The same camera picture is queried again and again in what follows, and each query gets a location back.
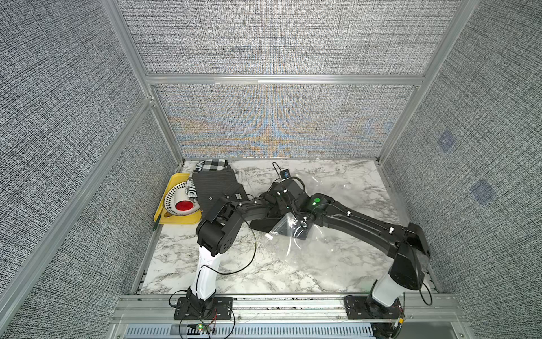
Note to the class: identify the green pen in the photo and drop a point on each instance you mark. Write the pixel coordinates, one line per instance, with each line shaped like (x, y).
(157, 222)

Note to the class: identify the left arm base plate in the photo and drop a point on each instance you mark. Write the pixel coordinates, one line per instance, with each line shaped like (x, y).
(219, 308)

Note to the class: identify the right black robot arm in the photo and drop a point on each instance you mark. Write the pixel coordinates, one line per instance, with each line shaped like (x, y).
(402, 277)

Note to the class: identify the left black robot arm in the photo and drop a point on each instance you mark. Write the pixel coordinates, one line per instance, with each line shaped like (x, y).
(220, 227)

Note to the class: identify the clear vacuum bag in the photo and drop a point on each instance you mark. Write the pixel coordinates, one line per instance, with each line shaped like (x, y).
(338, 190)

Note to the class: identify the black white checkered cloth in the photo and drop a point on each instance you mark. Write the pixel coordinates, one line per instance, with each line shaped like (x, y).
(211, 165)

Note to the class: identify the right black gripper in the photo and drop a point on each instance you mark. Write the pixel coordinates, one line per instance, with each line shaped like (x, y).
(281, 199)

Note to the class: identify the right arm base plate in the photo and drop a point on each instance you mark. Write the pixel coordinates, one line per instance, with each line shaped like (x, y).
(358, 307)

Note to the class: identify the black shirt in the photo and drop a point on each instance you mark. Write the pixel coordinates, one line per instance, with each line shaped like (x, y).
(285, 226)

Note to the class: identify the aluminium front rail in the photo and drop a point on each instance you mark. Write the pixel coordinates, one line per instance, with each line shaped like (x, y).
(289, 316)

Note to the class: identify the yellow tray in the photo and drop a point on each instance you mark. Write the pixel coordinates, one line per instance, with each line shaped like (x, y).
(169, 219)

